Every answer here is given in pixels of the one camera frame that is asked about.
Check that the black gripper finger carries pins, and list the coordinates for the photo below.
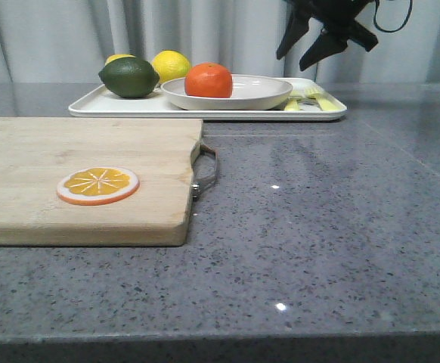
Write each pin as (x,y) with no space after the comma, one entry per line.
(297,27)
(325,45)

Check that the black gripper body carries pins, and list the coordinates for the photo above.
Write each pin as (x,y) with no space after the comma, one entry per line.
(340,17)

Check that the beige round plate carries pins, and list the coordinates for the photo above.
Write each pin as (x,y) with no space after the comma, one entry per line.
(249,93)

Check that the orange mandarin fruit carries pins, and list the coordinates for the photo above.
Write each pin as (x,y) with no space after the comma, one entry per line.
(209,80)

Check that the white rectangular tray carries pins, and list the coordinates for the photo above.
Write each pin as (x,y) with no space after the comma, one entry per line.
(102,103)

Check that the yellow plastic fork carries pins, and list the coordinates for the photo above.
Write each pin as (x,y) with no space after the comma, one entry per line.
(316,93)

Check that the yellow lemon right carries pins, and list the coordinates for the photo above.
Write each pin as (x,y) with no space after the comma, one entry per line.
(170,65)

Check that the green lime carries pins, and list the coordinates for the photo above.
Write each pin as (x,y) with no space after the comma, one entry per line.
(129,77)

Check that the yellow lemon behind lime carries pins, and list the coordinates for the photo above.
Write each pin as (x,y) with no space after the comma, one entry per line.
(115,57)

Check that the orange slice toy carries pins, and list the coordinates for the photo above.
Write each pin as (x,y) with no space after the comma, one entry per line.
(98,185)

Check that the grey curtain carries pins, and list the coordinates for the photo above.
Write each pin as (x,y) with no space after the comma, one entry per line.
(69,41)

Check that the wooden cutting board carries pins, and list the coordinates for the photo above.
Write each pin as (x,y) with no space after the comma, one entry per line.
(36,153)

